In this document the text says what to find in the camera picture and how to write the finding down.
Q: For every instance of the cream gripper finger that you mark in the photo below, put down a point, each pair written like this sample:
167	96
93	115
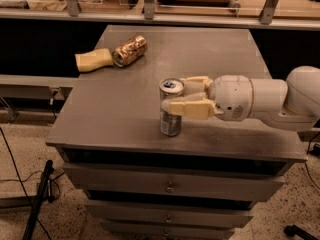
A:
196	84
194	106

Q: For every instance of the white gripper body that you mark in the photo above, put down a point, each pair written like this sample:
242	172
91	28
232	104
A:
231	96

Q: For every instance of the silver blue redbull can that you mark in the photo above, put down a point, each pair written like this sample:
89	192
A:
169	88

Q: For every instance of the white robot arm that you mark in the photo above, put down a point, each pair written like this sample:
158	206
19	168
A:
290	104

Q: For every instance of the crumpled gold soda can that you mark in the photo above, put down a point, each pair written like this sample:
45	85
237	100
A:
130	51

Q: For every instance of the cream foam block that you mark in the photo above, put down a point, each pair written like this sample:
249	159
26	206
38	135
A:
93	60

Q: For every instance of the grey drawer cabinet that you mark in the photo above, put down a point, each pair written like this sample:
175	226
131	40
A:
112	116

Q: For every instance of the top grey drawer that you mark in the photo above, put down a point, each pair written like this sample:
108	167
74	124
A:
171	182

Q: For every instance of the grey drawer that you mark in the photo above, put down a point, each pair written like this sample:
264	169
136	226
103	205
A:
171	182
167	230
168	214

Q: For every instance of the middle grey drawer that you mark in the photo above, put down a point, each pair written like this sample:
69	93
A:
168	214

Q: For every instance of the bottom grey drawer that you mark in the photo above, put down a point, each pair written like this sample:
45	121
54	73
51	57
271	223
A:
167	230

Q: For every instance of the black stand foot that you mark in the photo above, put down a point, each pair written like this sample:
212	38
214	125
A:
294	230

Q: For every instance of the black tripod leg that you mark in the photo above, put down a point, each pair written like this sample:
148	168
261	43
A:
38	199

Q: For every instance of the grey low bench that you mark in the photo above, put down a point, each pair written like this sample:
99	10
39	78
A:
36	87

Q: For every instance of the grey metal shelf rail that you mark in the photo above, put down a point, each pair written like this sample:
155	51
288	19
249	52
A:
262	14

